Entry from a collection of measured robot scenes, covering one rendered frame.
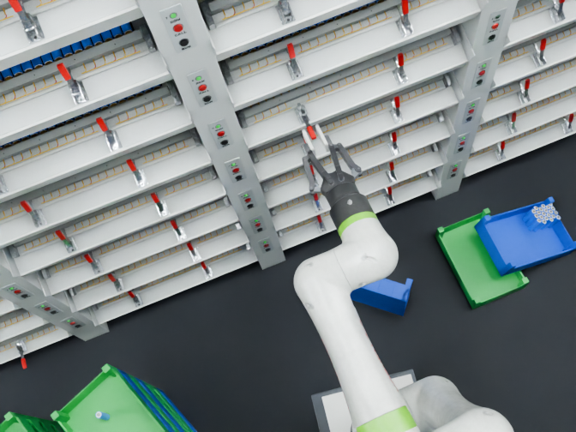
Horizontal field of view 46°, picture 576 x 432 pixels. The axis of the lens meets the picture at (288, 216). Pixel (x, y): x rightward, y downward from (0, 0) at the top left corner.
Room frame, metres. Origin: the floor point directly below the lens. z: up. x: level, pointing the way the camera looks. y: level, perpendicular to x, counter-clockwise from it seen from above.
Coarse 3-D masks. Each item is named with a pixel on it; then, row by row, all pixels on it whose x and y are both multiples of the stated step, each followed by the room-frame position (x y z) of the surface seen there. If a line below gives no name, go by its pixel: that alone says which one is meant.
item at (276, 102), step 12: (432, 36) 0.96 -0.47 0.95; (444, 36) 0.96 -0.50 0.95; (396, 48) 0.96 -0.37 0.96; (408, 48) 0.95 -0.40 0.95; (420, 48) 0.95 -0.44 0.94; (372, 60) 0.94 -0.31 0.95; (384, 60) 0.94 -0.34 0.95; (348, 72) 0.93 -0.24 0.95; (360, 72) 0.93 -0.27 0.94; (312, 84) 0.92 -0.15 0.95; (324, 84) 0.92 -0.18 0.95; (348, 84) 0.91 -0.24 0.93; (288, 96) 0.91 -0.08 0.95; (300, 96) 0.91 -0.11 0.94; (252, 108) 0.91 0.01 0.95; (264, 108) 0.90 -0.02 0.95; (288, 108) 0.89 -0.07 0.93
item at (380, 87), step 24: (432, 48) 0.95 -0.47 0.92; (456, 48) 0.94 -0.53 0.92; (336, 72) 0.95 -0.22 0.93; (408, 72) 0.91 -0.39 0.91; (432, 72) 0.89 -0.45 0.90; (312, 96) 0.91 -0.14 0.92; (336, 96) 0.90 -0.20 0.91; (360, 96) 0.88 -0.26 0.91; (384, 96) 0.88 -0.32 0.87; (240, 120) 0.88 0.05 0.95; (288, 120) 0.87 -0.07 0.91; (312, 120) 0.86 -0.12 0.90; (264, 144) 0.85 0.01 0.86
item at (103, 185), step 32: (192, 128) 0.89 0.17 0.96; (128, 160) 0.83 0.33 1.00; (160, 160) 0.85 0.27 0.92; (192, 160) 0.83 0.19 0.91; (32, 192) 0.84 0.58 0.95; (64, 192) 0.84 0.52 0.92; (96, 192) 0.82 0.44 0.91; (128, 192) 0.80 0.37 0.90; (0, 224) 0.80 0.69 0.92; (32, 224) 0.78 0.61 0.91
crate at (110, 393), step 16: (112, 368) 0.48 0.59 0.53; (96, 384) 0.45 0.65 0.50; (112, 384) 0.44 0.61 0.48; (128, 384) 0.43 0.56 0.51; (80, 400) 0.42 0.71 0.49; (96, 400) 0.41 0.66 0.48; (112, 400) 0.40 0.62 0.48; (128, 400) 0.39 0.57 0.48; (64, 416) 0.39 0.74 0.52; (80, 416) 0.38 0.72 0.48; (112, 416) 0.36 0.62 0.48; (128, 416) 0.35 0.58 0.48; (144, 416) 0.33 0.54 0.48
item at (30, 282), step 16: (0, 256) 0.78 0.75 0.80; (0, 272) 0.75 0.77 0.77; (0, 288) 0.74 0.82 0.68; (32, 288) 0.75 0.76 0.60; (16, 304) 0.74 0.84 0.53; (32, 304) 0.74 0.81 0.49; (64, 304) 0.75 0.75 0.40; (48, 320) 0.74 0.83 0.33; (80, 320) 0.75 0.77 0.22; (80, 336) 0.74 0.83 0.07; (96, 336) 0.74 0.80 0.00
